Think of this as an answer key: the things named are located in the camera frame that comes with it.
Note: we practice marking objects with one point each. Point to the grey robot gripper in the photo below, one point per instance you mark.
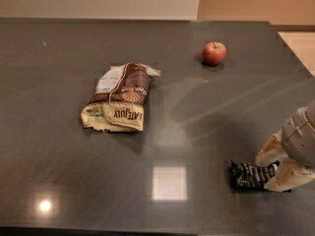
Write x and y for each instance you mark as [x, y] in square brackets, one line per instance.
[297, 138]

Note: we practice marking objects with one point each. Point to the black rxbar chocolate wrapper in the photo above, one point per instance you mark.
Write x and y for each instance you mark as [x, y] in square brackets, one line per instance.
[248, 176]

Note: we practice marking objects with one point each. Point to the brown Late July chip bag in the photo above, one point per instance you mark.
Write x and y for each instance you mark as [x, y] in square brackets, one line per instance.
[119, 98]

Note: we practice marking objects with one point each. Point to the red apple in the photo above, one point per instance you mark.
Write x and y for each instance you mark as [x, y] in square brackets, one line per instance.
[213, 53]

